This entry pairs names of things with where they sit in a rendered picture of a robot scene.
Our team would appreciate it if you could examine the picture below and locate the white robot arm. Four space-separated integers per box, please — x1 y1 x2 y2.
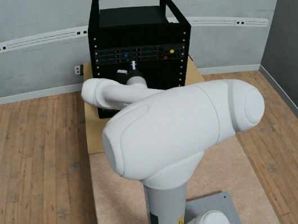
81 70 264 224

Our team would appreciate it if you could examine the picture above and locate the black rack frame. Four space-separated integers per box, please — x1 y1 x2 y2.
88 0 191 90

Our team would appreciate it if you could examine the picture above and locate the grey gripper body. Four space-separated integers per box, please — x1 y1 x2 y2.
127 67 143 81

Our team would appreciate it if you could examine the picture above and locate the tan flat board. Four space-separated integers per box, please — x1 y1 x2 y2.
83 56 205 155

